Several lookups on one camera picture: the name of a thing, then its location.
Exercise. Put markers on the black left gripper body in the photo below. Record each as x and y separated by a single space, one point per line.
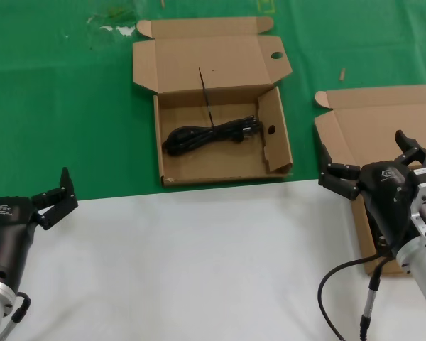
7 227

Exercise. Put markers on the cardboard box with round holes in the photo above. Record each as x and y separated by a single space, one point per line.
213 53

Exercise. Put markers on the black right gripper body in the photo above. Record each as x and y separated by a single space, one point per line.
387 192

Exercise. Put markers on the green table cloth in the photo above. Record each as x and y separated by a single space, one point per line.
57 106

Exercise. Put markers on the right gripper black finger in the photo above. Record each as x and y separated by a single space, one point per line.
342 181
419 153

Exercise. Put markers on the white table cloth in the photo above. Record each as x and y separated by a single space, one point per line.
199 266

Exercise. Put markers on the plain open cardboard box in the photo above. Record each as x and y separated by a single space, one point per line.
376 124

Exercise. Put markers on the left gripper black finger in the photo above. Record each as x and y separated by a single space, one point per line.
62 202

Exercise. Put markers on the black zip tie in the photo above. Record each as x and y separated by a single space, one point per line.
206 99

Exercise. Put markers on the white torn paper scrap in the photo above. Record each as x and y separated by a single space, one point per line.
126 31

